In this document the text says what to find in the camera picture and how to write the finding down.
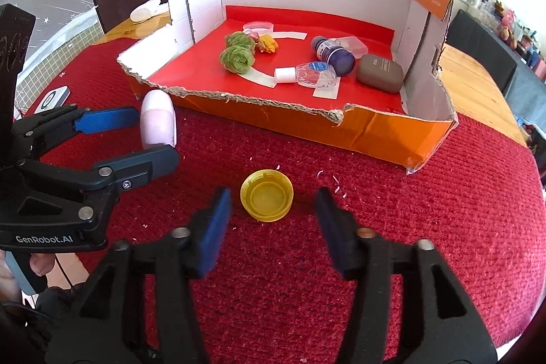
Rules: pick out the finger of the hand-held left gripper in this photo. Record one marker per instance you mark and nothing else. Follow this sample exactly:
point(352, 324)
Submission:
point(106, 120)
point(149, 163)

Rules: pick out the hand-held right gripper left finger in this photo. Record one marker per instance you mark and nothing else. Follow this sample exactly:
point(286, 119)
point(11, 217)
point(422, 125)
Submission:
point(215, 227)

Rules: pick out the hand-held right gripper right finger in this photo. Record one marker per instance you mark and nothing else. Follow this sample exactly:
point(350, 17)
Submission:
point(332, 227)

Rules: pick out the pale pink oval device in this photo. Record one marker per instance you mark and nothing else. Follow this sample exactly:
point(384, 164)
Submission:
point(155, 116)

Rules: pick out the yellow bottle cap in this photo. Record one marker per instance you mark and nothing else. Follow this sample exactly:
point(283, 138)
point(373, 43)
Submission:
point(266, 197)

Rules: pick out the orange cardboard box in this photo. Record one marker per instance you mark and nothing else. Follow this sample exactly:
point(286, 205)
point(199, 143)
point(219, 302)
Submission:
point(298, 125)

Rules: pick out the green fluffy scrunchie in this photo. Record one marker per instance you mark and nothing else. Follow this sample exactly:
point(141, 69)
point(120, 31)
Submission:
point(239, 40)
point(236, 60)

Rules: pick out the clear packet with blue label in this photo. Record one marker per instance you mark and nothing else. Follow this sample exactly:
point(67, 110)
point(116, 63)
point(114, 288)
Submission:
point(318, 75)

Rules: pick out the small white cylinder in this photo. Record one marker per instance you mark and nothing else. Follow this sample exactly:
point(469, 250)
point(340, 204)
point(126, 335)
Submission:
point(285, 75)

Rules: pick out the brown oval case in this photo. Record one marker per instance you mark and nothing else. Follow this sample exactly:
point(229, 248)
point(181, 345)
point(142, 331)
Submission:
point(379, 73)

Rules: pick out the small yellow-haired doll figure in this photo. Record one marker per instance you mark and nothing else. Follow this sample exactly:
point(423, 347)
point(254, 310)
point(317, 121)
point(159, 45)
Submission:
point(268, 44)

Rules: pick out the purple bottle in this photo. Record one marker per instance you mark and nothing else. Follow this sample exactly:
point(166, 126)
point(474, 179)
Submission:
point(335, 56)

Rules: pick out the clear round jar lid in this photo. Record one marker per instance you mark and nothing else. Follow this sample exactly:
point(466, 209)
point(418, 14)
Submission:
point(258, 27)

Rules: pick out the small clear plastic box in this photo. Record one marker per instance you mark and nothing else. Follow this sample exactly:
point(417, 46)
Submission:
point(356, 45)

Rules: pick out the person's left hand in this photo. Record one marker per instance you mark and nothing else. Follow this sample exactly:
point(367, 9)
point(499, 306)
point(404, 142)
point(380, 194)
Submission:
point(42, 264)

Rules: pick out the white power bank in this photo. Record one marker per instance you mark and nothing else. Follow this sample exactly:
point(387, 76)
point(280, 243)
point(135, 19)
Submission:
point(52, 99)

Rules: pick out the red knitted tablecloth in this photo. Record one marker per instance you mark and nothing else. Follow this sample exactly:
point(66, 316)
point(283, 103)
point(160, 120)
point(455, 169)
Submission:
point(426, 240)

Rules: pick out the white disposable slippers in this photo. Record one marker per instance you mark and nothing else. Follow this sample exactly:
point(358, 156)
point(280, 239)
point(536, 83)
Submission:
point(147, 11)

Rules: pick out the blue cloth covered sideboard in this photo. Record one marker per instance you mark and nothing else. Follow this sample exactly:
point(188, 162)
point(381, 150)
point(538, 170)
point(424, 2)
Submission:
point(529, 91)

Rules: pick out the row of bottles and figurines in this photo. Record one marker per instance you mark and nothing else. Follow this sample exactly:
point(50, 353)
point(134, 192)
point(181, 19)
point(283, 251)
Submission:
point(516, 31)

